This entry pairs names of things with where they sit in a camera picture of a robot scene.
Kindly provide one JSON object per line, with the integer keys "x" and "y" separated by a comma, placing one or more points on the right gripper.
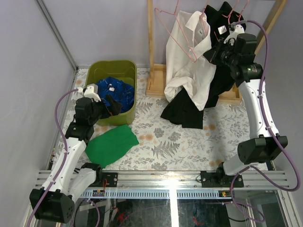
{"x": 212, "y": 55}

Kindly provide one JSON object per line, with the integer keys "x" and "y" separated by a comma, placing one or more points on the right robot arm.
{"x": 237, "y": 53}

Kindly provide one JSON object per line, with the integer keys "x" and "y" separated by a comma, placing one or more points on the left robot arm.
{"x": 55, "y": 200}

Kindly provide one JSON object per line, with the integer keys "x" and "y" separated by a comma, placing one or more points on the wooden clothes rack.
{"x": 157, "y": 77}

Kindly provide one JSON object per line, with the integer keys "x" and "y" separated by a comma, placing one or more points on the pink hanger of black shirt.
{"x": 224, "y": 16}

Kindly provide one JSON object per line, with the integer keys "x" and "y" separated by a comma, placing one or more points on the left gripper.
{"x": 108, "y": 107}

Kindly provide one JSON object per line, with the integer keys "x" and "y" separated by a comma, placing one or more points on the pink hanger of white shirt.
{"x": 203, "y": 18}

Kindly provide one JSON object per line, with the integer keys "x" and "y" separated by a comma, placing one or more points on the olive green plastic basket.
{"x": 124, "y": 70}

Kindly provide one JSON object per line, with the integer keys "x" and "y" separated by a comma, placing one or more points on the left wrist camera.
{"x": 91, "y": 91}

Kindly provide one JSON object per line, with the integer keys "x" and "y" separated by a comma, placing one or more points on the floral table mat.
{"x": 164, "y": 146}

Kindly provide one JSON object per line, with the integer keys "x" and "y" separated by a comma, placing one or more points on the white shirt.
{"x": 186, "y": 67}

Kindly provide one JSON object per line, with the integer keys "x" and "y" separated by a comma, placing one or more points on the aluminium rail frame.
{"x": 158, "y": 184}

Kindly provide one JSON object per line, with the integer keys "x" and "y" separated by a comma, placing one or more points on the green cloth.
{"x": 111, "y": 146}

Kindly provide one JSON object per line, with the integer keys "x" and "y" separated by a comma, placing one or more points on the blue plaid shirt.
{"x": 120, "y": 91}

